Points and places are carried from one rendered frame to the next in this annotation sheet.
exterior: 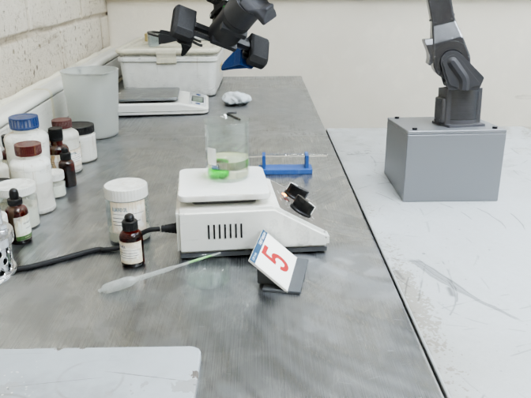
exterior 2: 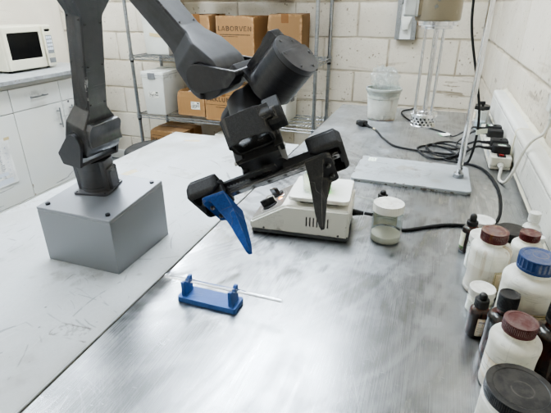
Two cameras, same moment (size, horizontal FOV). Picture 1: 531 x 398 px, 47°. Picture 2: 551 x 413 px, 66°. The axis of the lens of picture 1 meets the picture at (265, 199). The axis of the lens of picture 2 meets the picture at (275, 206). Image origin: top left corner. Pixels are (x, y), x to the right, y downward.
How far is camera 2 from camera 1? 1.60 m
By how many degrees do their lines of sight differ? 130
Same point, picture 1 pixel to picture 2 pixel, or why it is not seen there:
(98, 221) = (413, 260)
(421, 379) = not seen: hidden behind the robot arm
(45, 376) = (405, 177)
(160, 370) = (366, 174)
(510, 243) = (167, 196)
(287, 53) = not seen: outside the picture
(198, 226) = not seen: hidden behind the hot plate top
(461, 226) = (170, 209)
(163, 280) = (362, 207)
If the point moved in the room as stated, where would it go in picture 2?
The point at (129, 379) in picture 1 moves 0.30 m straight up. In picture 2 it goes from (375, 173) to (388, 56)
